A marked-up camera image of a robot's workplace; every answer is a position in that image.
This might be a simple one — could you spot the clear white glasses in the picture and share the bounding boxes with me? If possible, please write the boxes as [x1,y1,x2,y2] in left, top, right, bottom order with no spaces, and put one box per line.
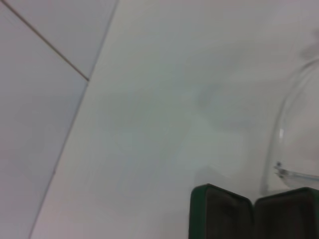
[259,29,319,197]

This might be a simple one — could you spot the green glasses case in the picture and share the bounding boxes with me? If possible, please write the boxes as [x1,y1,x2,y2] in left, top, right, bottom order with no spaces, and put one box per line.
[189,183,319,239]

